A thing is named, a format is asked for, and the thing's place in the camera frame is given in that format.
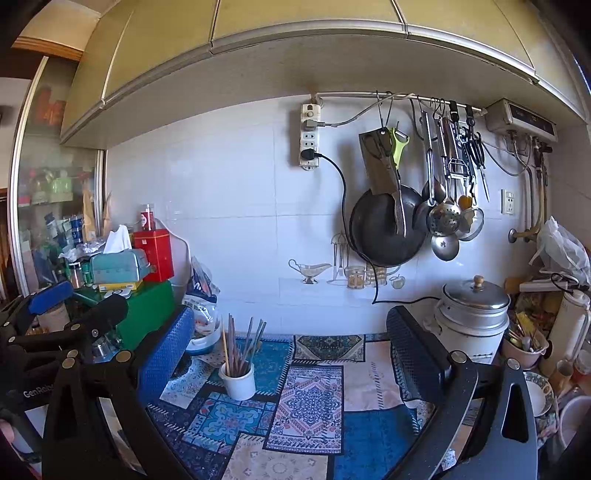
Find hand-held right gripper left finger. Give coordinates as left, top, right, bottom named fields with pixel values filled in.
left=41, top=305, right=197, bottom=480

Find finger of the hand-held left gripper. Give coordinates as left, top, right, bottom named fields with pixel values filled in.
left=9, top=294, right=129, bottom=365
left=0, top=279, right=75, bottom=339

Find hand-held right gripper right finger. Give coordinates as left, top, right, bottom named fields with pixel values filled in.
left=385, top=305, right=539, bottom=480

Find pile of mixed chopsticks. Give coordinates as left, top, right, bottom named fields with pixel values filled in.
left=220, top=314, right=269, bottom=377

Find white cup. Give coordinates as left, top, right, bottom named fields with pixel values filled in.
left=217, top=359, right=257, bottom=401

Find pink bowl of utensils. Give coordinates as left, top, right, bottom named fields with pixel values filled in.
left=501, top=318, right=551, bottom=368

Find person's left hand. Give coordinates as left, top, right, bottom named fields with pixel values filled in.
left=0, top=419, right=18, bottom=457

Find glass jar steel lid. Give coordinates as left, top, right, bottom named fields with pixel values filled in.
left=91, top=333, right=124, bottom=361

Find green box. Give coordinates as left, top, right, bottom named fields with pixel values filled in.
left=112, top=281, right=177, bottom=352

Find teal tissue box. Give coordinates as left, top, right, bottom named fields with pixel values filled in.
left=89, top=224, right=151, bottom=287

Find rice cooker with steel lid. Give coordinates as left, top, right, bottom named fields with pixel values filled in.
left=433, top=275, right=512, bottom=366

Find printed plastic bag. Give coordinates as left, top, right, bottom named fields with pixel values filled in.
left=181, top=256, right=222, bottom=354

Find red tin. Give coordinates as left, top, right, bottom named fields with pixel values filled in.
left=133, top=229, right=175, bottom=284

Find white plastic board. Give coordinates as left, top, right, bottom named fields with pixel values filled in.
left=154, top=226, right=193, bottom=297

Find steel ladle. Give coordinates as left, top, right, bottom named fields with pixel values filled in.
left=420, top=110, right=447, bottom=205
left=431, top=233, right=461, bottom=261

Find patterned patchwork tablecloth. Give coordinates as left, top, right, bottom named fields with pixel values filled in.
left=148, top=332, right=468, bottom=480

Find glass door cabinet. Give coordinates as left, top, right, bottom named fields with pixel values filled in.
left=8, top=54, right=108, bottom=302

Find black wok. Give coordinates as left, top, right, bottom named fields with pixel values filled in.
left=348, top=183, right=428, bottom=268

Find patterned plate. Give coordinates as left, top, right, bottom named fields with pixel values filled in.
left=523, top=370, right=556, bottom=419

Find steel slotted skimmer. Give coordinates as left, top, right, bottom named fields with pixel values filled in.
left=426, top=115, right=463, bottom=238

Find mesh strainer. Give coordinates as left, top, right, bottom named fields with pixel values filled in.
left=456, top=206, right=485, bottom=243

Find cleaver with green peeler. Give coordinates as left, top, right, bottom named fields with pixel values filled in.
left=368, top=128, right=408, bottom=238

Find brown cup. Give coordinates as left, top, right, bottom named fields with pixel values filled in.
left=549, top=359, right=574, bottom=389

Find white thermos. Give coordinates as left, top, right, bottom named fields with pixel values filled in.
left=539, top=289, right=591, bottom=378

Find red cup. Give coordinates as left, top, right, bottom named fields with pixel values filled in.
left=573, top=350, right=591, bottom=385

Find white plastic bag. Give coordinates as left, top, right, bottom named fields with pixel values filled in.
left=527, top=216, right=591, bottom=285

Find white bucket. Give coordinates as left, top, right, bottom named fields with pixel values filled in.
left=558, top=394, right=591, bottom=463

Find steel cleaver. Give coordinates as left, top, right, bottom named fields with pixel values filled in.
left=359, top=130, right=399, bottom=195

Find green peeler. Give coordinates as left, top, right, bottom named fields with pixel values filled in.
left=390, top=126, right=411, bottom=163

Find white power strip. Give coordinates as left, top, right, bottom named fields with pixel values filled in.
left=299, top=102, right=323, bottom=170

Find black power cable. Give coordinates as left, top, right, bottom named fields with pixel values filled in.
left=302, top=150, right=445, bottom=306

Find water heater hoses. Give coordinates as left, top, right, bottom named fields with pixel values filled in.
left=508, top=137, right=553, bottom=244

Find black handled scissors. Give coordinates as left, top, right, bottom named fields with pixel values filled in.
left=462, top=124, right=492, bottom=203

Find grey power cable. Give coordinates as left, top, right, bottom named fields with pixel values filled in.
left=320, top=93, right=417, bottom=128

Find wall water heater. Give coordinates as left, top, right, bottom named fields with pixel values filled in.
left=484, top=97, right=558, bottom=140

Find metal hanging rail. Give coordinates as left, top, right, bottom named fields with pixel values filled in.
left=311, top=90, right=489, bottom=114

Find beige wall cabinet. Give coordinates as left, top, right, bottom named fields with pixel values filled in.
left=59, top=0, right=583, bottom=149

